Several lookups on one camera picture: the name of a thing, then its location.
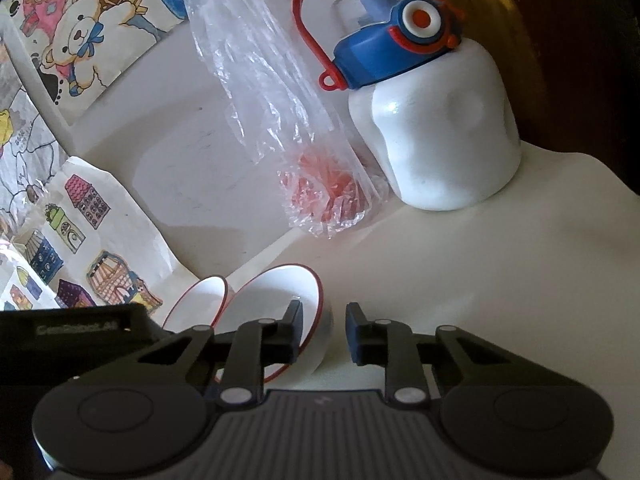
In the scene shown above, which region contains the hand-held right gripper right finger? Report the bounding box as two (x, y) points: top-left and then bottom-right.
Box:
(346, 302), (506, 405)

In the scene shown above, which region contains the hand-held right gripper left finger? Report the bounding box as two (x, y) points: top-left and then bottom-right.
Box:
(137, 301), (305, 406)

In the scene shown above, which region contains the white bowl with red rim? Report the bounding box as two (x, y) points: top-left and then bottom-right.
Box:
(162, 275), (230, 333)
(217, 262), (335, 386)

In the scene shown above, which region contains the drawing of colourful houses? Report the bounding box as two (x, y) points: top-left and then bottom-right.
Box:
(0, 155), (201, 311)

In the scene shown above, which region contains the white printed tablecloth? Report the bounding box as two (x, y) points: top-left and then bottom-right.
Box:
(170, 137), (640, 396)

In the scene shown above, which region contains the red mesh ball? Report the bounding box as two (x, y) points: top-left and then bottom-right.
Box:
(280, 147), (373, 226)

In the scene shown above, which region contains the drawing of boy with fan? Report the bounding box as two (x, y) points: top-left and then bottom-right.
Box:
(0, 35), (71, 241)

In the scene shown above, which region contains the white water bottle blue lid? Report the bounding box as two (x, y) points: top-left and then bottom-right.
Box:
(292, 0), (522, 211)

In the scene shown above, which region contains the clear plastic bag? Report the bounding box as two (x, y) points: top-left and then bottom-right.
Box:
(182, 0), (391, 241)

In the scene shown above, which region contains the drawing of girl with teddy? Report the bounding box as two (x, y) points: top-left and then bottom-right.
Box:
(0, 0), (193, 126)

